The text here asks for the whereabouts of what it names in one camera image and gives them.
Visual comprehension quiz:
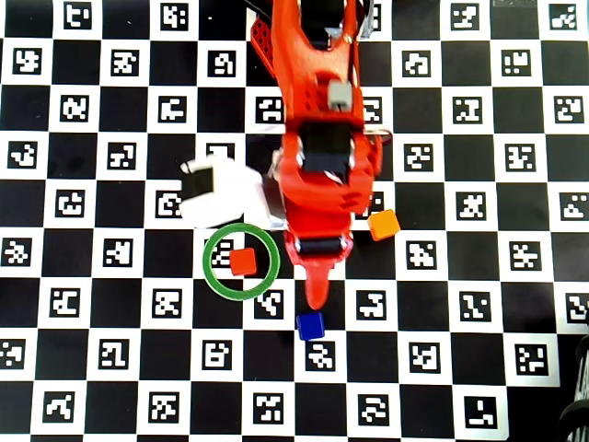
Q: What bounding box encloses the black white marker checkerboard mat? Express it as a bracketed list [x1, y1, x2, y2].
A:
[0, 0, 589, 438]

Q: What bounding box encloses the red perforated robot base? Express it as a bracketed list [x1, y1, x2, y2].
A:
[248, 17, 277, 78]

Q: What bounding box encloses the black camera stand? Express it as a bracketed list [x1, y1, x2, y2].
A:
[558, 334, 589, 442]

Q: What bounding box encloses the red cube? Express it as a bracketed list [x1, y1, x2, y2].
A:
[228, 247, 258, 277]

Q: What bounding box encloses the small gray block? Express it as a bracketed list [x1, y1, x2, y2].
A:
[328, 79, 354, 111]

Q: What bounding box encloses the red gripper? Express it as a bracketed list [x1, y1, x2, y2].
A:
[278, 169, 376, 313]

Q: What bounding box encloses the green ring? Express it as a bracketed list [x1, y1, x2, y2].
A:
[202, 222, 282, 302]

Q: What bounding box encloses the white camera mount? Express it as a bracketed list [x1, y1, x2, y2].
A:
[178, 155, 287, 230]

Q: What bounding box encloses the orange cube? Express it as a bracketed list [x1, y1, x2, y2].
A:
[366, 208, 401, 242]

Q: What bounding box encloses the blue cube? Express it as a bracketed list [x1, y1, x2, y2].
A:
[295, 311, 327, 342]

